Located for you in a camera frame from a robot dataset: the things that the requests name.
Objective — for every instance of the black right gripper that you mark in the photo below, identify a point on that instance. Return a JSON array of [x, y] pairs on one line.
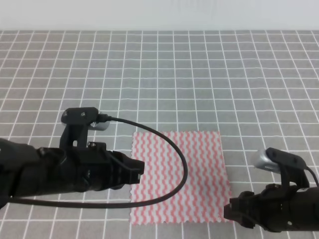
[[275, 209]]

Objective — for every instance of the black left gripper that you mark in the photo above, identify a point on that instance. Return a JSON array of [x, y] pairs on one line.
[[80, 170]]

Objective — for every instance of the pink white wavy striped towel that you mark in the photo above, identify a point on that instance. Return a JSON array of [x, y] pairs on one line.
[[206, 191]]

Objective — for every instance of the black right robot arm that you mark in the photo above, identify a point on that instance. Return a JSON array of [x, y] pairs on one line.
[[309, 200]]

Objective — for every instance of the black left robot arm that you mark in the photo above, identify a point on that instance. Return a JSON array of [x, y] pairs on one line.
[[26, 171]]

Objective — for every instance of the grey grid tablecloth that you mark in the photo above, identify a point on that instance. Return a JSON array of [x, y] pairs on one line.
[[259, 89]]

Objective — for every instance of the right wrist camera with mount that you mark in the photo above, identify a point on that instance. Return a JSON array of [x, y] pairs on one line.
[[289, 166]]

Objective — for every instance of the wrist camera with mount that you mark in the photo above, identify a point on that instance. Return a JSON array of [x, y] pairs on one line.
[[289, 166], [78, 121]]

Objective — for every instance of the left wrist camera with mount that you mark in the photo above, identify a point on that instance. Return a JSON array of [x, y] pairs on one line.
[[78, 121]]

